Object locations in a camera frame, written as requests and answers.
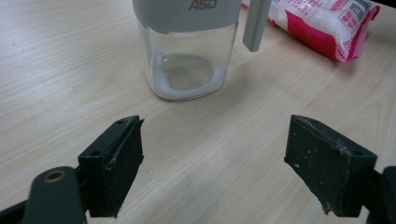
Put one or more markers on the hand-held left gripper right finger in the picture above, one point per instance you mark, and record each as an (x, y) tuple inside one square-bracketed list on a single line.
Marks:
[(327, 168)]

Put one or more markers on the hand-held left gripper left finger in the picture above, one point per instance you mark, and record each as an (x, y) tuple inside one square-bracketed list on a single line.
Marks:
[(115, 174)]

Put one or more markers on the clear plastic bag with items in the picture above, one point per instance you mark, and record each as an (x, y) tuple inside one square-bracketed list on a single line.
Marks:
[(311, 28)]

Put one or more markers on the glass jar with grey lid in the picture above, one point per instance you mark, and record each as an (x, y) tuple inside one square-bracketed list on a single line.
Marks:
[(186, 40)]

